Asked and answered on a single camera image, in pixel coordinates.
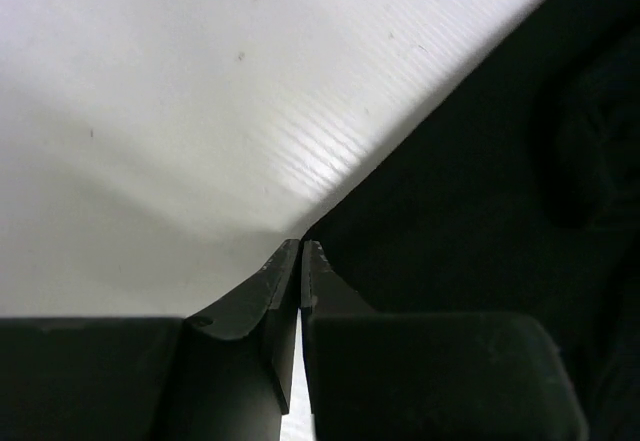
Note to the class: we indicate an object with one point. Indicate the black tank top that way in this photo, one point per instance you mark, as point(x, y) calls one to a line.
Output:
point(520, 194)

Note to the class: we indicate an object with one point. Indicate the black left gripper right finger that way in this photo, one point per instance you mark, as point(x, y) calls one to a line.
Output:
point(427, 376)

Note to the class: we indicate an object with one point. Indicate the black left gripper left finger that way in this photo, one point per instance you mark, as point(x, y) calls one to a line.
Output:
point(223, 373)

